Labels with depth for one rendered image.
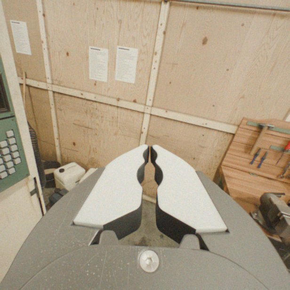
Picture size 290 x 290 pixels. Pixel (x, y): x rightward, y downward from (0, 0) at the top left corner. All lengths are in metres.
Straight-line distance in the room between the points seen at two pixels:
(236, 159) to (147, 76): 1.18
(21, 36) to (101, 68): 0.99
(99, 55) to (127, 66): 0.32
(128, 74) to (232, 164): 1.36
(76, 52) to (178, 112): 1.22
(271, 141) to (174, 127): 0.85
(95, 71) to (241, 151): 1.65
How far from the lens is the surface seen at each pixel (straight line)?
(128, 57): 1.66
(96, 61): 1.81
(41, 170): 1.20
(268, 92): 1.66
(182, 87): 1.55
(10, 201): 1.11
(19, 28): 2.44
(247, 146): 1.67
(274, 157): 1.79
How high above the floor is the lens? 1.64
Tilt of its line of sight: 27 degrees down
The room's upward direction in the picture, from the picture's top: 10 degrees clockwise
